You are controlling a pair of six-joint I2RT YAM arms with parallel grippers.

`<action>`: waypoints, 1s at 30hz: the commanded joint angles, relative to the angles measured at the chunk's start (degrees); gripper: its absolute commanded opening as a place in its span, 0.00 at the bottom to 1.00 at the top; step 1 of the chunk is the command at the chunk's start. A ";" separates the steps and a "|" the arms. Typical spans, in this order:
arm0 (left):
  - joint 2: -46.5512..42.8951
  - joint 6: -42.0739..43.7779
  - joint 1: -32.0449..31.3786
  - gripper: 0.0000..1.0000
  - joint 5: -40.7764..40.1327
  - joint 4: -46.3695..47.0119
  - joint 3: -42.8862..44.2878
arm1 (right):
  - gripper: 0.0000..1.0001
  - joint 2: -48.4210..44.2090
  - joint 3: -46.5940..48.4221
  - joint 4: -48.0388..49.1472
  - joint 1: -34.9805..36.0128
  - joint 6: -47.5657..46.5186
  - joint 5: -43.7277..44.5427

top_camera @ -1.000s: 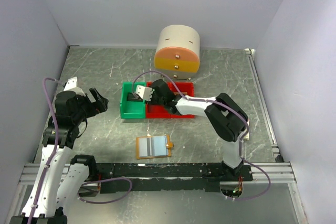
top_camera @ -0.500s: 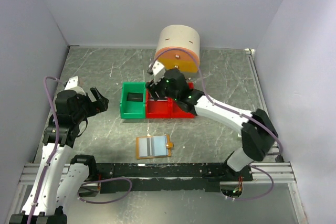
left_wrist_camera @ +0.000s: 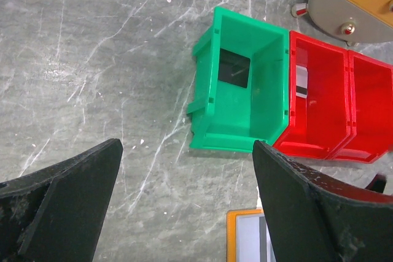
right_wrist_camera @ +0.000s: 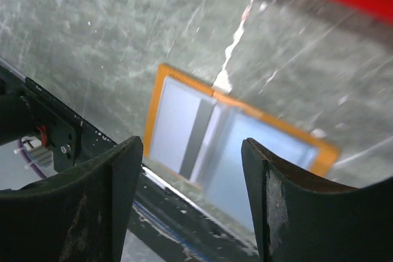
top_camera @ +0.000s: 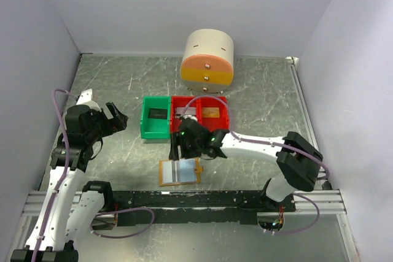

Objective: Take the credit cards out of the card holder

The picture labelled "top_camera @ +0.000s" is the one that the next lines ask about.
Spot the silver striped card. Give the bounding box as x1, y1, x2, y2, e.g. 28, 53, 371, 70
161, 161, 179, 184
174, 107, 197, 118

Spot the tan leather card holder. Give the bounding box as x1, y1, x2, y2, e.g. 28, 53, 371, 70
159, 158, 203, 187

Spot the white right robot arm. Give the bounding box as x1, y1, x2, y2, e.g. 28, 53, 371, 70
169, 117, 323, 212

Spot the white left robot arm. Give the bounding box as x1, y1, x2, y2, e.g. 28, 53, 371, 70
10, 102, 128, 261

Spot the gold VIP card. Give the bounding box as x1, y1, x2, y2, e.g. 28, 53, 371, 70
202, 107, 220, 118

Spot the red bin with gold card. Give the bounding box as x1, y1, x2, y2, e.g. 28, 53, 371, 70
200, 97, 229, 131

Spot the black card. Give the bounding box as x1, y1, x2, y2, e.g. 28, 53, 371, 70
148, 108, 168, 120

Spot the red bin with silver card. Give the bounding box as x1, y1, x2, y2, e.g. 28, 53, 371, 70
170, 96, 202, 133

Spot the green plastic bin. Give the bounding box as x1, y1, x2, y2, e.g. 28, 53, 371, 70
140, 96, 171, 140

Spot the round three-drawer mini cabinet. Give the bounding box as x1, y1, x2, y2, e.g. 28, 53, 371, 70
180, 29, 234, 93

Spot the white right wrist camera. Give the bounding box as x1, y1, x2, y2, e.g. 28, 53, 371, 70
183, 114, 198, 121

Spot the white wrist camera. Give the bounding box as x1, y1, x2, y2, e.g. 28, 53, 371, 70
76, 88, 96, 108
183, 114, 198, 121

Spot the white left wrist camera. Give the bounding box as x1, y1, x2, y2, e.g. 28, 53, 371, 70
76, 88, 96, 108

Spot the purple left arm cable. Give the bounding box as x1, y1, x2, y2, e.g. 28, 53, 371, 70
30, 88, 155, 262

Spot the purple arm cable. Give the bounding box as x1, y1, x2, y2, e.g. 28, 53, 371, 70
179, 95, 331, 236
30, 88, 155, 262

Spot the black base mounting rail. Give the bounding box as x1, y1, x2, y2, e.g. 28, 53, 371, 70
102, 190, 295, 225

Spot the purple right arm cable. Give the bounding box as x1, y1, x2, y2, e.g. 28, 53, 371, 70
179, 95, 331, 236

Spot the aluminium frame rail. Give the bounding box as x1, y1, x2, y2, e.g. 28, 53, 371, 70
286, 56, 347, 214

